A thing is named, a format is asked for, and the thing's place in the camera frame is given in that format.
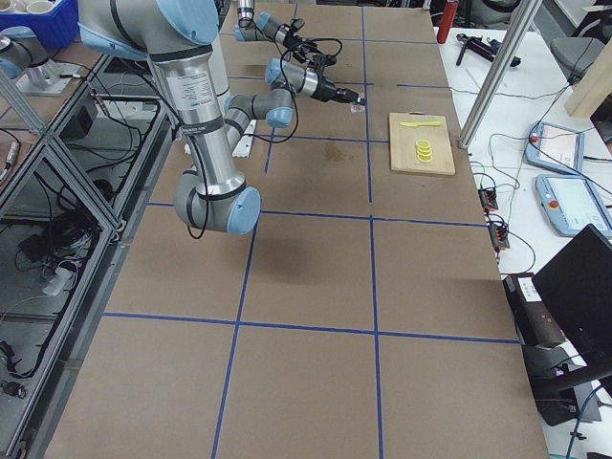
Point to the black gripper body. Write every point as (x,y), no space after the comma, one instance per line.
(290,39)
(328,90)

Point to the clear glass measuring cup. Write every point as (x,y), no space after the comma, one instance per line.
(356,108)

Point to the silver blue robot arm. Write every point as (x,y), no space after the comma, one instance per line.
(177,39)
(264,27)

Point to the wooden cutting board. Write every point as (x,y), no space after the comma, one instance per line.
(403,152)

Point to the yellow plastic knife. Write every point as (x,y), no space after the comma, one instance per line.
(416,124)

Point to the red bottle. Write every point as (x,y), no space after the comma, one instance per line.
(447,20)

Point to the black tool on desk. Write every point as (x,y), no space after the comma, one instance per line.
(487,49)

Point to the orange connector board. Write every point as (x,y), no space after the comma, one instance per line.
(488,199)
(499,235)

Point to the far blue teach pendant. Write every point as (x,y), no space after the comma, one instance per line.
(555,148)

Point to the blue teach pendant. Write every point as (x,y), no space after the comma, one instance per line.
(571,203)
(555,148)

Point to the grey office chair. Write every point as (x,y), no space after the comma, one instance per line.
(595,25)

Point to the near blue teach pendant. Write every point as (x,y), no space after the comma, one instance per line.
(571,203)

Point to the blue storage bin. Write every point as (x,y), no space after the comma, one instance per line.
(55,29)

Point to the black computer monitor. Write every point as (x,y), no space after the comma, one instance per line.
(575,287)

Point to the black box with label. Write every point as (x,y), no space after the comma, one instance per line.
(533,320)

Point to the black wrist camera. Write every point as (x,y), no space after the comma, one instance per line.
(319,62)

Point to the aluminium frame post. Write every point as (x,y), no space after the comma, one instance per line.
(520,24)

